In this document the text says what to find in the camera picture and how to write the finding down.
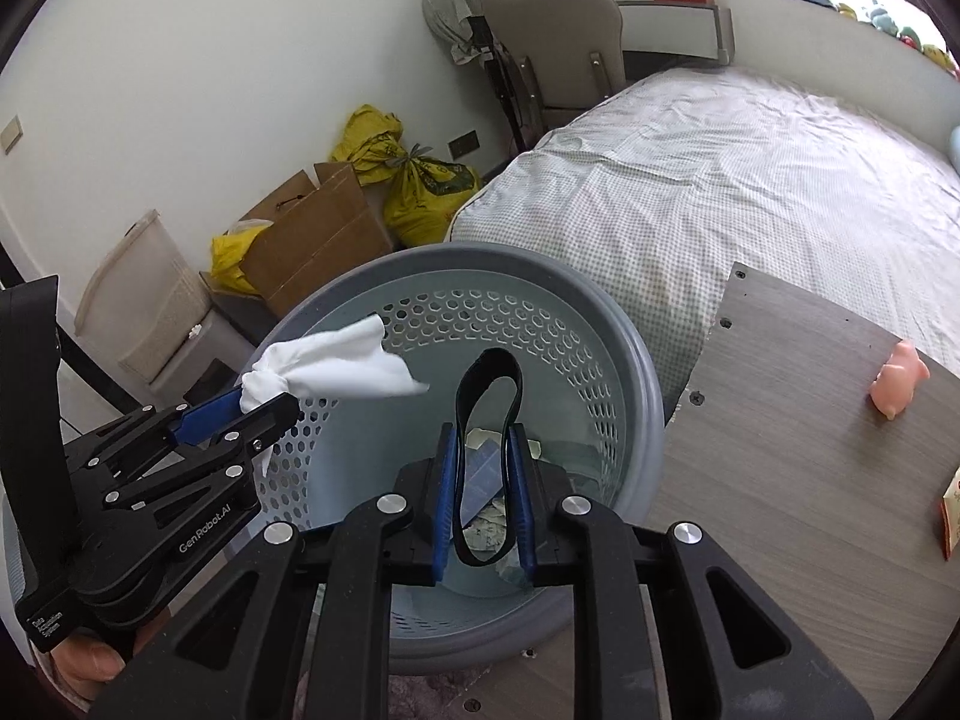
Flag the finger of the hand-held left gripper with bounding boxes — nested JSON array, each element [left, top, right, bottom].
[[64, 386, 250, 475], [101, 392, 301, 520]]

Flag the bed with checked sheet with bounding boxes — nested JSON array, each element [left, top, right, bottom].
[[446, 66, 960, 398]]

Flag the small bright yellow bag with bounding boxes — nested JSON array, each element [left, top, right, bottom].
[[210, 221, 275, 295]]

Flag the black elastic band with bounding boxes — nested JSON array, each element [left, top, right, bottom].
[[455, 349, 526, 568]]

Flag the grey clothes bundle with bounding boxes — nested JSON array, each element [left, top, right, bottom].
[[421, 0, 533, 65]]

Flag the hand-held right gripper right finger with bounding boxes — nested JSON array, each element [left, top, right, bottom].
[[502, 422, 878, 720]]

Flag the white tissue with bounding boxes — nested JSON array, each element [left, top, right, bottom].
[[240, 315, 430, 413]]

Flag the yellow plastic bag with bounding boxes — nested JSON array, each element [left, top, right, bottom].
[[332, 106, 406, 185]]

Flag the person's left hand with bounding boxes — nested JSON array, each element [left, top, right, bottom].
[[45, 634, 128, 702]]

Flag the tied yellow printed bag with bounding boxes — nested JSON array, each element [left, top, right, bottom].
[[382, 142, 485, 248]]

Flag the grey perforated plastic basket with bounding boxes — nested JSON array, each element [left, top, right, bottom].
[[238, 242, 666, 676]]

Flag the teal plush toy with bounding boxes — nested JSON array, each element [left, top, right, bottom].
[[862, 0, 901, 37]]

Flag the brown cardboard box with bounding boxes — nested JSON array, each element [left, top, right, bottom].
[[199, 161, 396, 320]]

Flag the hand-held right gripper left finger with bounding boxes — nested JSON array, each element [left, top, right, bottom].
[[90, 422, 460, 720]]

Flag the white plastic drawer cabinet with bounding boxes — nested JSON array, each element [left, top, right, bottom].
[[73, 208, 256, 391]]

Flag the brown and red snack wrapper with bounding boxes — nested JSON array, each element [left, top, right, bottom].
[[937, 465, 960, 563]]

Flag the grey and white desk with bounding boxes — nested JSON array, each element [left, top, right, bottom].
[[615, 0, 732, 61]]

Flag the pink pig toy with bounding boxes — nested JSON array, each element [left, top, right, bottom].
[[868, 340, 931, 419]]

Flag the grey padded chair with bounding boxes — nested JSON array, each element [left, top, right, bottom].
[[469, 0, 627, 155]]

